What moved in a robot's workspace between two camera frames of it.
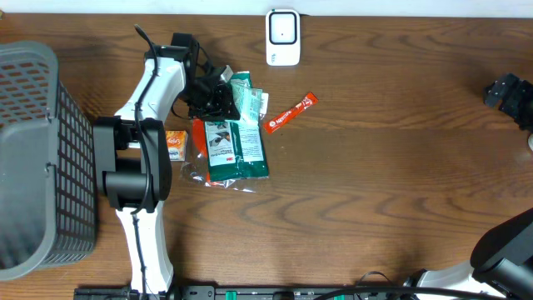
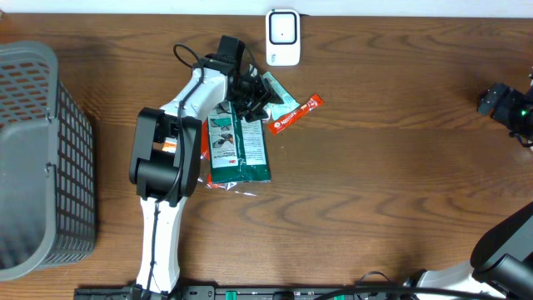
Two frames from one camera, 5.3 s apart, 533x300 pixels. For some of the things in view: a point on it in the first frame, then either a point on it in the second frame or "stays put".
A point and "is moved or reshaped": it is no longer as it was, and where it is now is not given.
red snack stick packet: [301, 106] is moved or reshaped
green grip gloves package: [235, 148] stays put
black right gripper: [507, 93] to [495, 101]
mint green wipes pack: [248, 100] is moved or reshaped
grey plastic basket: [47, 164] stays put
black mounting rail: [174, 292] stays put
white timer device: [283, 37] stays put
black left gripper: [217, 102] to [258, 97]
